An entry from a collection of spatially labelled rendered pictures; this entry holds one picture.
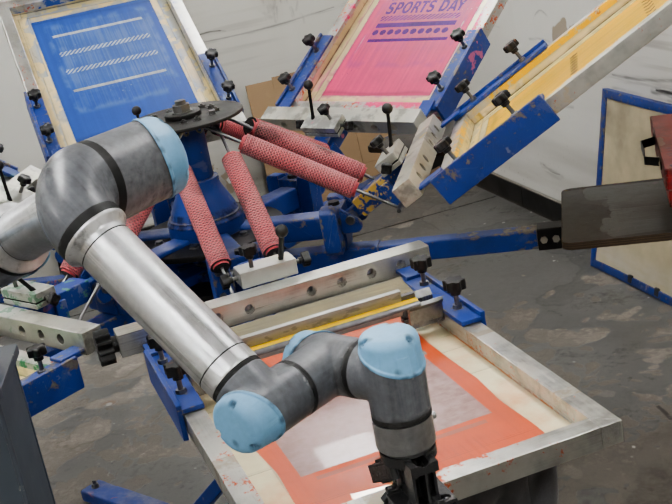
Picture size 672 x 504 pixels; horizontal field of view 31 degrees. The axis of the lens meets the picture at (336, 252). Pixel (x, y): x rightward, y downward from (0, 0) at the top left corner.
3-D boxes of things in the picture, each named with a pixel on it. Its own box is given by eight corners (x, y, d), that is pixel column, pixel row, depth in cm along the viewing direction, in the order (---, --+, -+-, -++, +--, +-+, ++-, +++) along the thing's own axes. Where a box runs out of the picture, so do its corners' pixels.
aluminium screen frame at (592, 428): (624, 441, 185) (622, 419, 184) (266, 569, 169) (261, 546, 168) (419, 294, 256) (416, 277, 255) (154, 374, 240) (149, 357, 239)
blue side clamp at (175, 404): (211, 433, 214) (202, 398, 212) (184, 442, 213) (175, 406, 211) (174, 374, 241) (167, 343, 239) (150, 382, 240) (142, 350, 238)
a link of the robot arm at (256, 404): (0, 150, 149) (271, 424, 134) (70, 125, 157) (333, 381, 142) (-14, 215, 157) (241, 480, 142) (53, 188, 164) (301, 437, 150)
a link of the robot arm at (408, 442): (362, 412, 150) (421, 392, 152) (368, 444, 151) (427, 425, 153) (385, 436, 143) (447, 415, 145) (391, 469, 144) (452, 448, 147)
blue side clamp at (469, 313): (489, 344, 229) (484, 310, 227) (466, 351, 228) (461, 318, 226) (425, 298, 256) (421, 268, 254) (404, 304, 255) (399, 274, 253)
